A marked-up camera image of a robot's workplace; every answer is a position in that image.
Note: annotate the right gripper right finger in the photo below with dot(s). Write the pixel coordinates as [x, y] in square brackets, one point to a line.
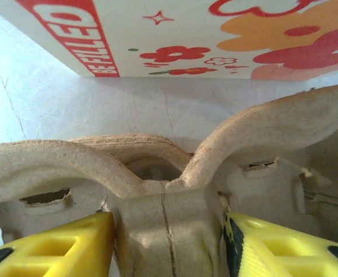
[287, 254]

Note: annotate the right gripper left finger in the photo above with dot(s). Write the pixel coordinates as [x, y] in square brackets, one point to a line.
[56, 251]

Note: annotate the white floral paper bag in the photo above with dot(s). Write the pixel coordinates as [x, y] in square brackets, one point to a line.
[186, 29]

